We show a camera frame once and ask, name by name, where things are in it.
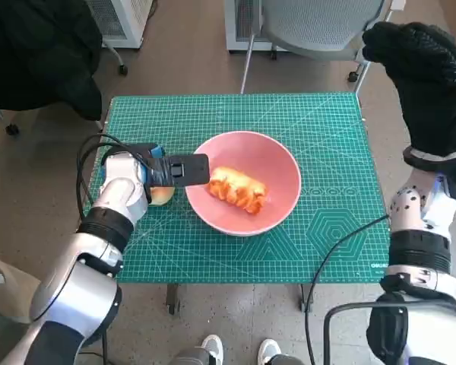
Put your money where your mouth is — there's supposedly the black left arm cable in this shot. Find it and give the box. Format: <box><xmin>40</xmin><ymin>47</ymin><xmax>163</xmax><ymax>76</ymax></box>
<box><xmin>75</xmin><ymin>133</ymin><xmax>153</xmax><ymax>222</ymax></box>

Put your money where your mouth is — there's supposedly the round toy bread bun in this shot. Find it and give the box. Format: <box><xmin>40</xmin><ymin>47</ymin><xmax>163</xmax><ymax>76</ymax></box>
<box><xmin>147</xmin><ymin>185</ymin><xmax>176</xmax><ymax>208</ymax></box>

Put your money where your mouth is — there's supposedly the black left hand blue tape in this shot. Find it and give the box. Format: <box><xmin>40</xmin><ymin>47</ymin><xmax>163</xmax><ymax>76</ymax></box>
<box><xmin>131</xmin><ymin>142</ymin><xmax>168</xmax><ymax>160</ymax></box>

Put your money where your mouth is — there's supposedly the black knitted gloved right hand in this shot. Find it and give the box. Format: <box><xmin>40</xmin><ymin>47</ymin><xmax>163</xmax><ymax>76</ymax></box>
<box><xmin>362</xmin><ymin>21</ymin><xmax>456</xmax><ymax>157</ymax></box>

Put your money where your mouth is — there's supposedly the office chair with casters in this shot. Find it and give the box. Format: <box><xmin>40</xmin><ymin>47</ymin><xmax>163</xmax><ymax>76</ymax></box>
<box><xmin>0</xmin><ymin>45</ymin><xmax>129</xmax><ymax>137</ymax></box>

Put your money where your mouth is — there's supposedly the grey mesh chair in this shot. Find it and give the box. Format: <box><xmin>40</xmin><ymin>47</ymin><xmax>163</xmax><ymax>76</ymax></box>
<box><xmin>239</xmin><ymin>0</ymin><xmax>398</xmax><ymax>94</ymax></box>

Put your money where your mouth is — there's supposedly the pink bowl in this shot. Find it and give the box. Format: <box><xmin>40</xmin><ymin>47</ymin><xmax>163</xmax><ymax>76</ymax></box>
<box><xmin>185</xmin><ymin>131</ymin><xmax>302</xmax><ymax>237</ymax></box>

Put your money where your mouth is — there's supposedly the white perforated cabinet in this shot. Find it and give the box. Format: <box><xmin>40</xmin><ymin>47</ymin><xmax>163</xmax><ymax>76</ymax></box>
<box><xmin>224</xmin><ymin>0</ymin><xmax>278</xmax><ymax>53</ymax></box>
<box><xmin>85</xmin><ymin>0</ymin><xmax>155</xmax><ymax>49</ymax></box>

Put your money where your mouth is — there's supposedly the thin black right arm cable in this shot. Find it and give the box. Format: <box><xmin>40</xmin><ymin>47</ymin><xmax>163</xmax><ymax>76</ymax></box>
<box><xmin>303</xmin><ymin>214</ymin><xmax>391</xmax><ymax>365</ymax></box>

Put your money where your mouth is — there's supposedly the green cutting mat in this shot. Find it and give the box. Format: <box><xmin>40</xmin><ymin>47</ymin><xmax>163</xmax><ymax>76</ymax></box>
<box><xmin>94</xmin><ymin>92</ymin><xmax>391</xmax><ymax>284</ymax></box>

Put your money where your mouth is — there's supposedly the thick black looped cable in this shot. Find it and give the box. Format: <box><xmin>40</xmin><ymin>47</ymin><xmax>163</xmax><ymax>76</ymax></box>
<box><xmin>322</xmin><ymin>302</ymin><xmax>456</xmax><ymax>365</ymax></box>

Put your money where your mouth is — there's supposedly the long orange toy bread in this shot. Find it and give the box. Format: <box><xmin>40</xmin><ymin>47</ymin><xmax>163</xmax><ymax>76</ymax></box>
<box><xmin>207</xmin><ymin>166</ymin><xmax>269</xmax><ymax>215</ymax></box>

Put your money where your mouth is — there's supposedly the black table leg caster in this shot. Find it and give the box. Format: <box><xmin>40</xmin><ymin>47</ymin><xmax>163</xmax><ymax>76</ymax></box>
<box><xmin>299</xmin><ymin>283</ymin><xmax>313</xmax><ymax>313</ymax></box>
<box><xmin>166</xmin><ymin>283</ymin><xmax>182</xmax><ymax>316</ymax></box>

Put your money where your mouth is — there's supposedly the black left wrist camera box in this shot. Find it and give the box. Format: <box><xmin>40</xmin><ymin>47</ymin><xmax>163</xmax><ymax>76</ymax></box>
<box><xmin>144</xmin><ymin>153</ymin><xmax>211</xmax><ymax>188</ymax></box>

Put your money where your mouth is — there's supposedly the person's leg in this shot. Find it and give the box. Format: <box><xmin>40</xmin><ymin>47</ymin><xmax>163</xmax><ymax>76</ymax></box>
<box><xmin>0</xmin><ymin>249</ymin><xmax>43</xmax><ymax>325</ymax></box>

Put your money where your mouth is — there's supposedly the grey leg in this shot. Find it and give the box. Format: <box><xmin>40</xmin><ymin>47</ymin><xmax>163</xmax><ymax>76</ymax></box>
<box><xmin>268</xmin><ymin>353</ymin><xmax>309</xmax><ymax>365</ymax></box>
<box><xmin>173</xmin><ymin>349</ymin><xmax>214</xmax><ymax>365</ymax></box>

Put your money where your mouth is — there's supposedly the white shoe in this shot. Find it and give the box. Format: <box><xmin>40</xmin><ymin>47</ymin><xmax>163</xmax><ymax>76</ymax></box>
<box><xmin>258</xmin><ymin>338</ymin><xmax>283</xmax><ymax>363</ymax></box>
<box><xmin>201</xmin><ymin>334</ymin><xmax>224</xmax><ymax>365</ymax></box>

